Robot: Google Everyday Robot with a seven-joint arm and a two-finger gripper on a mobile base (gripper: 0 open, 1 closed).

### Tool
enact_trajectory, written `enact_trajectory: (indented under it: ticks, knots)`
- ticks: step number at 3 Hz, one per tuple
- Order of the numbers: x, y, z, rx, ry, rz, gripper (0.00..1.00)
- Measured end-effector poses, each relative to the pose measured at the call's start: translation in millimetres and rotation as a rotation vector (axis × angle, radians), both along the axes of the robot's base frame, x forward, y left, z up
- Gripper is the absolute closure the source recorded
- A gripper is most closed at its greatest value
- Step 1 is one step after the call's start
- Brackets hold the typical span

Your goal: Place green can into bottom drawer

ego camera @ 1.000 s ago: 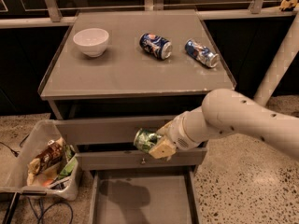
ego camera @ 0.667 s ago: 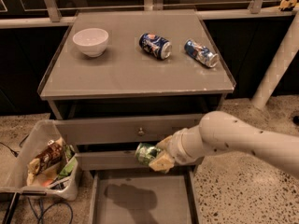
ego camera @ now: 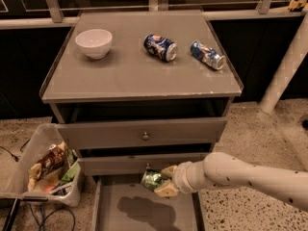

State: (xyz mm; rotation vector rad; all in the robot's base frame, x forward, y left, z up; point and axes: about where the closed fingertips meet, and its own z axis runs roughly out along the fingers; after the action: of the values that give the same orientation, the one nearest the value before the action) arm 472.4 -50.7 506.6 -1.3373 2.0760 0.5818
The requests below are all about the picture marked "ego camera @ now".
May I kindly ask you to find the clear plastic bin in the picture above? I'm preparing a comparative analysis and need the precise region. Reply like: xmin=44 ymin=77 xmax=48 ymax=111
xmin=0 ymin=124 xmax=84 ymax=207

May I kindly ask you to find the grey drawer cabinet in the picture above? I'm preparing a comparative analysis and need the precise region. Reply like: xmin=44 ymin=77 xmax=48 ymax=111
xmin=38 ymin=10 xmax=244 ymax=231

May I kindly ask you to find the blue cable on floor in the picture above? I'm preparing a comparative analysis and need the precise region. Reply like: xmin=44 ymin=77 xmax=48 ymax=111
xmin=28 ymin=203 xmax=76 ymax=231

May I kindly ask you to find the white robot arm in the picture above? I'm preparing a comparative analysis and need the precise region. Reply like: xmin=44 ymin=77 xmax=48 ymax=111
xmin=154 ymin=152 xmax=308 ymax=212

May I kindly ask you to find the light blue soda can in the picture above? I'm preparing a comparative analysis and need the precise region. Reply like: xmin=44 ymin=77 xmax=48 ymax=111
xmin=190 ymin=40 xmax=225 ymax=70

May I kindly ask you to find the black cable on floor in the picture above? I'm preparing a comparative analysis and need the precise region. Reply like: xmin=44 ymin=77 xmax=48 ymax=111
xmin=0 ymin=138 xmax=31 ymax=163

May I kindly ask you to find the white ceramic bowl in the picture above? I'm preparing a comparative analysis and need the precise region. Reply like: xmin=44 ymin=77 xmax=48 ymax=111
xmin=75 ymin=29 xmax=113 ymax=59

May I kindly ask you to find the green snack packet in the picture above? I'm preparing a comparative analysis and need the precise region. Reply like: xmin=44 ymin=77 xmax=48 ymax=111
xmin=60 ymin=150 xmax=80 ymax=185

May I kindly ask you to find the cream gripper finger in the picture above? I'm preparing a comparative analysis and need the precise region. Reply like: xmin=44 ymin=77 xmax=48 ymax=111
xmin=154 ymin=180 xmax=178 ymax=197
xmin=161 ymin=165 xmax=177 ymax=178

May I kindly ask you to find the bottom grey drawer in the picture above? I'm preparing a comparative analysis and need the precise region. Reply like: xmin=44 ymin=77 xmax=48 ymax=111
xmin=91 ymin=174 xmax=206 ymax=231

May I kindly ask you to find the brown snack bag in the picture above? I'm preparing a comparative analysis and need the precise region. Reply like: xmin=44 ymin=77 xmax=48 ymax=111
xmin=29 ymin=142 xmax=65 ymax=181

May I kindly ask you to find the dark blue soda can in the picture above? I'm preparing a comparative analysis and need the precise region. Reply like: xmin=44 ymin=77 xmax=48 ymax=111
xmin=143 ymin=34 xmax=177 ymax=63

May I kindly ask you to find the grey drawer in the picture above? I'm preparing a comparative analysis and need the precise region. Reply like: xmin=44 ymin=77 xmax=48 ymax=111
xmin=78 ymin=152 xmax=208 ymax=176
xmin=57 ymin=117 xmax=226 ymax=149
xmin=91 ymin=174 xmax=206 ymax=231

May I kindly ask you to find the yellow object on ledge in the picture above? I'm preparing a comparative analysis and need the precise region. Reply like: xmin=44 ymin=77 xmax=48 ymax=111
xmin=288 ymin=0 xmax=307 ymax=12

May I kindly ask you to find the white diagonal pole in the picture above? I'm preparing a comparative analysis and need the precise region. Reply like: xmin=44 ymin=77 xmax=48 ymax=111
xmin=259 ymin=14 xmax=308 ymax=114

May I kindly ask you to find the metal window railing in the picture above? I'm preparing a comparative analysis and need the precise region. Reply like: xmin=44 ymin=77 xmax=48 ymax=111
xmin=0 ymin=0 xmax=307 ymax=30

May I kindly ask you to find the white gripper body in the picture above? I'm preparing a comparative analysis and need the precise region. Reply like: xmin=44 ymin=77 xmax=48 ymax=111
xmin=172 ymin=162 xmax=201 ymax=193

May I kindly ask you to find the top grey drawer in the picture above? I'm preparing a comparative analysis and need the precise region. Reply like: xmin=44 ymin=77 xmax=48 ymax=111
xmin=57 ymin=117 xmax=226 ymax=149

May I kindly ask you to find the middle grey drawer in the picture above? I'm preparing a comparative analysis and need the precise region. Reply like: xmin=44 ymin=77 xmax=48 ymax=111
xmin=78 ymin=152 xmax=208 ymax=176

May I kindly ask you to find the green soda can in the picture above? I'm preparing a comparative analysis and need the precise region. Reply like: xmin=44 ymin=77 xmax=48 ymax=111
xmin=141 ymin=169 xmax=169 ymax=192

